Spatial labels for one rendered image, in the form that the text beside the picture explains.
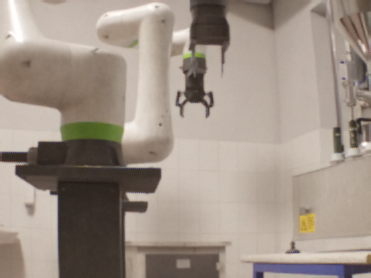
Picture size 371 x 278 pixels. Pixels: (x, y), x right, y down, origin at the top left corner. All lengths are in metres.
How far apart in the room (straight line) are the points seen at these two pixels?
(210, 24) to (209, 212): 4.37
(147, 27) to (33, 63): 0.84
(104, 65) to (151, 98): 0.65
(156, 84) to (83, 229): 0.80
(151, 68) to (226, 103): 3.89
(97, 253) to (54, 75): 0.33
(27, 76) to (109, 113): 0.18
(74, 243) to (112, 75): 0.32
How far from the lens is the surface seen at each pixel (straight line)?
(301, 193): 1.87
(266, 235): 5.55
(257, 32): 5.99
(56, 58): 0.99
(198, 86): 2.13
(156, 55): 1.73
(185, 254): 4.53
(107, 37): 1.86
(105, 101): 1.03
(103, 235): 0.99
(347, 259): 1.35
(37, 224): 5.02
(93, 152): 1.00
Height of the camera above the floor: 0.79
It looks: 10 degrees up
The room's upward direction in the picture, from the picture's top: straight up
